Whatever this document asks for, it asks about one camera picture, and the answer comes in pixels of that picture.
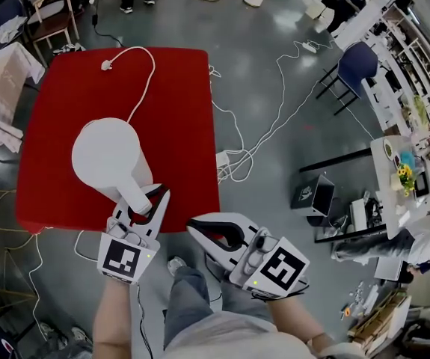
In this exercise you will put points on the white electric kettle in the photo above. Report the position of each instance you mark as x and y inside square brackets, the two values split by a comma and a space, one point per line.
[106, 155]

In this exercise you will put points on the person's grey shoe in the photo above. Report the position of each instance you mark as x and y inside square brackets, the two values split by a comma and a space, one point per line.
[175, 264]

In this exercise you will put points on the white power strip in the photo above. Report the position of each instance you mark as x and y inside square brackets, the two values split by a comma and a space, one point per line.
[310, 46]
[222, 159]

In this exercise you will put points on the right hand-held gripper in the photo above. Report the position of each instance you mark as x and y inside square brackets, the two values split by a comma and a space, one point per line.
[274, 267]

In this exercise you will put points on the white table with flowers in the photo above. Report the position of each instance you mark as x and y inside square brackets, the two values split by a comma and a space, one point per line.
[386, 200]

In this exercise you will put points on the yellow flower bouquet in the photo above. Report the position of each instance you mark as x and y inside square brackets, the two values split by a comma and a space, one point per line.
[405, 174]

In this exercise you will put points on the white shelf unit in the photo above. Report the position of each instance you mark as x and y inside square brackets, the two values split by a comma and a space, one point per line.
[413, 51]

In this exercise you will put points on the black box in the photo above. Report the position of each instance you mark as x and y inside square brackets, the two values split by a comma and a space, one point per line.
[304, 196]

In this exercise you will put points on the person's white shirt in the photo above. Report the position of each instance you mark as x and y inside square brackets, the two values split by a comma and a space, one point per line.
[237, 337]

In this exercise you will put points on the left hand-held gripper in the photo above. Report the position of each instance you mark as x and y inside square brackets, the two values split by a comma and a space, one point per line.
[125, 256]

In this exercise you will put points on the person's left forearm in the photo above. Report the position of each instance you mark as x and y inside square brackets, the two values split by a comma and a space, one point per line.
[115, 320]

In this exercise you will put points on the person's right forearm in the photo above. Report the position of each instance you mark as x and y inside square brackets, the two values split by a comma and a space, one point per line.
[297, 320]

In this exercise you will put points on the dark blue black-legged chair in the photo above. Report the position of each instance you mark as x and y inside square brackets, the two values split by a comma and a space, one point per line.
[356, 69]

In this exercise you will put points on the wooden crate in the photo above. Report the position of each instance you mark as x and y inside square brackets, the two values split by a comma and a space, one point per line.
[383, 322]

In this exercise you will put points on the red table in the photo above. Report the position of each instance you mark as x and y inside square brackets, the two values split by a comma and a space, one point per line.
[87, 95]

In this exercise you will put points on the light wooden chair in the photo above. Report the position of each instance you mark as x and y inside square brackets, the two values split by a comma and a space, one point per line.
[52, 13]

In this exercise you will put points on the person's grey jeans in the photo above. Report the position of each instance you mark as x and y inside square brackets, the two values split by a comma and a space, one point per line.
[188, 305]

